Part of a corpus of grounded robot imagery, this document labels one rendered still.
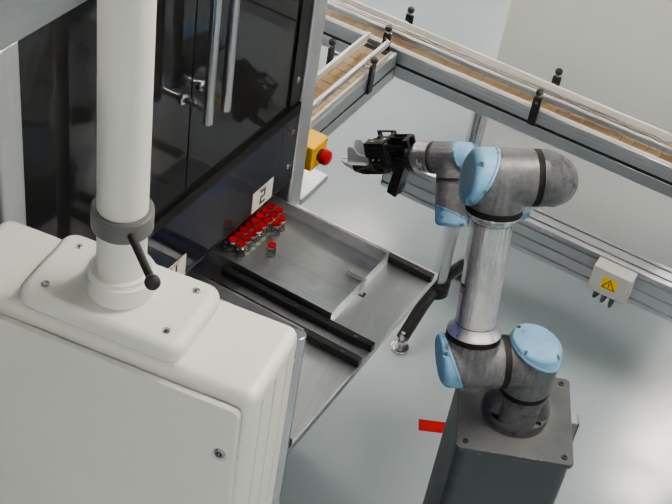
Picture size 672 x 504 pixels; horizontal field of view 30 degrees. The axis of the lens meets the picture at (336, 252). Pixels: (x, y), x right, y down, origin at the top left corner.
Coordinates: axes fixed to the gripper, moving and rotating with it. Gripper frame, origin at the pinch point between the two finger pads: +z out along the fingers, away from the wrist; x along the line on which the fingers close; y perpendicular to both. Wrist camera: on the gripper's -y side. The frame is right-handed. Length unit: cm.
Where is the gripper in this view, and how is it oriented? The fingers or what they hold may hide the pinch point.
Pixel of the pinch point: (347, 162)
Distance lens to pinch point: 304.4
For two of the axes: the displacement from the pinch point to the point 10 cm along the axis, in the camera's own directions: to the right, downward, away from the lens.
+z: -8.2, -0.7, 5.6
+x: -5.1, 5.2, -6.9
